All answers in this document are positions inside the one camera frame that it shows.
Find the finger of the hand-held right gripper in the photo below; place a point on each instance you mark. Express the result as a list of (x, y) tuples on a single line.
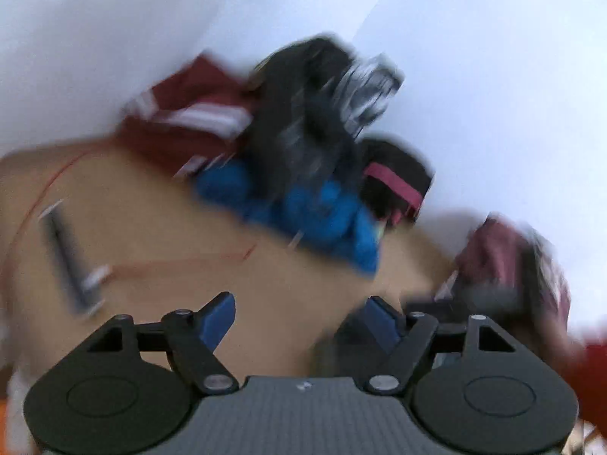
[(436, 310)]

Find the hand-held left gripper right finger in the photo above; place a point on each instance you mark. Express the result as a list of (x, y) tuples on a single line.
[(381, 322)]

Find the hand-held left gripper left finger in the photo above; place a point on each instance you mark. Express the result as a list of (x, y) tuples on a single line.
[(220, 317)]

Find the maroon sweatshirt with white print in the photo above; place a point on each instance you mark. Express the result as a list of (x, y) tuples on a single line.
[(488, 251)]

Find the thin red thread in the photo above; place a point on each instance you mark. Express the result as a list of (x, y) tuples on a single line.
[(249, 251)]

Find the blue fleece garment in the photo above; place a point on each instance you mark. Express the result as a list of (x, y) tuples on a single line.
[(313, 213)]

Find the black garment with pink stripe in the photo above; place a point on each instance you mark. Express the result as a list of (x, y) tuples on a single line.
[(389, 151)]

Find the dark red white-striped garment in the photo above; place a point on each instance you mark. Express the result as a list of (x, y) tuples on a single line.
[(161, 137)]

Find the black grey fuzzy garment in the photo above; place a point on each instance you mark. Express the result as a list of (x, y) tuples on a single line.
[(294, 104)]

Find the orange cloth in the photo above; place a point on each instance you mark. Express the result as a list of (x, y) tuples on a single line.
[(4, 426)]

